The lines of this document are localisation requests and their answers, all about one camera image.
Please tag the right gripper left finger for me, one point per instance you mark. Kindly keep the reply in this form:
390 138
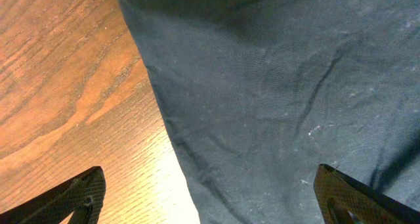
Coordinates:
79 198

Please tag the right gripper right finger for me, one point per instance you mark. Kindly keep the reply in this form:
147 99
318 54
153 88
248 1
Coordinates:
342 198

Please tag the navy blue shorts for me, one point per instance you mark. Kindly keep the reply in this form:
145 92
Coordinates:
256 94

